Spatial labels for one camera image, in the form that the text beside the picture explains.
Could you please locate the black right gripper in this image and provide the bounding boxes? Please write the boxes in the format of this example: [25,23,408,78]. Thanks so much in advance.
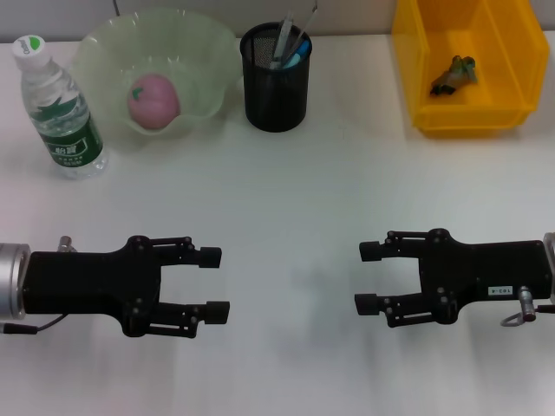
[354,228,554,329]

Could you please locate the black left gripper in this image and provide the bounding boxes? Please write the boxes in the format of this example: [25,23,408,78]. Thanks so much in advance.
[23,236,231,340]

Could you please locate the pink toy peach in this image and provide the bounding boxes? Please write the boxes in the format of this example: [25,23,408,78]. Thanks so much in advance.
[127,73,181,131]

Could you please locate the clear bottle with green label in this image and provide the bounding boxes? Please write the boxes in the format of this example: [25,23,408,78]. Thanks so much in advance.
[11,34,109,181]

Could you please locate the blue and teal scissors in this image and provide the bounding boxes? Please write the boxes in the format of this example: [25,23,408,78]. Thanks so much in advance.
[284,41,312,69]

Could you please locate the silver ballpoint pen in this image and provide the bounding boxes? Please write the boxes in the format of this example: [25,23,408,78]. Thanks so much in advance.
[271,12,296,70]

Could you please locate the black mesh pen cup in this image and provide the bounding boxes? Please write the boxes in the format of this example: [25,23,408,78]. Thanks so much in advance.
[239,23,313,133]

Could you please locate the translucent green fruit bowl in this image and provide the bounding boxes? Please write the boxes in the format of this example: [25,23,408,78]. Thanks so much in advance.
[71,8,244,140]

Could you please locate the yellow plastic bin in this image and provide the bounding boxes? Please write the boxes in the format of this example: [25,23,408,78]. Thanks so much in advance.
[392,0,551,139]

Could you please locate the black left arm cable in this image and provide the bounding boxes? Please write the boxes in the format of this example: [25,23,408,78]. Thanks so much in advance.
[0,314,66,335]

